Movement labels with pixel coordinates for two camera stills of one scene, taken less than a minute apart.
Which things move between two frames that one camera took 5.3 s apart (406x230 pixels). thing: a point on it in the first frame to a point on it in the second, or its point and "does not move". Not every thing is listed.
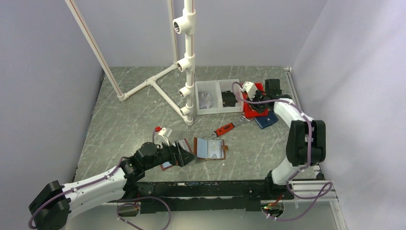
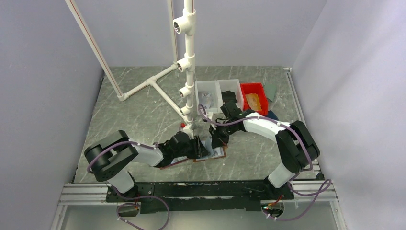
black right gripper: (258, 109) to (218, 140)
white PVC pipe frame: (185, 25) does not move
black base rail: (182, 197) does not move
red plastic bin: (250, 110) does not move
